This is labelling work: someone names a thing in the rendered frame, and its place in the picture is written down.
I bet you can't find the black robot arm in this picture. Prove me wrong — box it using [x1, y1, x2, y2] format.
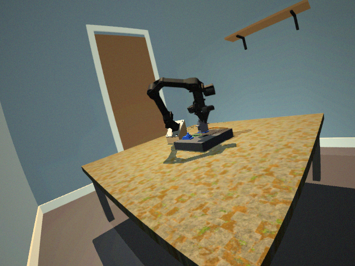
[147, 77, 215, 132]

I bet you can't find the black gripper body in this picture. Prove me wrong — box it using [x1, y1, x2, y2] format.
[194, 98, 214, 113]

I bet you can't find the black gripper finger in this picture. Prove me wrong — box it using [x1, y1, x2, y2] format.
[195, 112, 204, 122]
[200, 111, 210, 123]

